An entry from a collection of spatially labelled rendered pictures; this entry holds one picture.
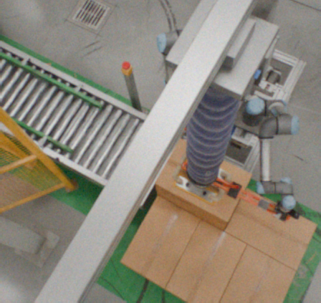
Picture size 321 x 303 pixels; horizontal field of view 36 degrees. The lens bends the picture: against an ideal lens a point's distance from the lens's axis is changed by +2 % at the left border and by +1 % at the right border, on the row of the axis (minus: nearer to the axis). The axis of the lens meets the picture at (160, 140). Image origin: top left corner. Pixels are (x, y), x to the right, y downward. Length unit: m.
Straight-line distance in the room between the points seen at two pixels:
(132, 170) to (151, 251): 2.51
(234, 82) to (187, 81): 0.25
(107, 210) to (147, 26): 3.95
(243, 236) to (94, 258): 2.63
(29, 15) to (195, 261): 3.15
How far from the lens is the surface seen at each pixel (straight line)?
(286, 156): 4.68
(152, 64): 4.97
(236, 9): 1.62
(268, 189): 3.11
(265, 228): 3.94
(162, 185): 3.54
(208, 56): 1.53
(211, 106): 1.97
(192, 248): 3.87
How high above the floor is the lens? 4.39
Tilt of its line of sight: 71 degrees down
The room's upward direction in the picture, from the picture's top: 9 degrees counter-clockwise
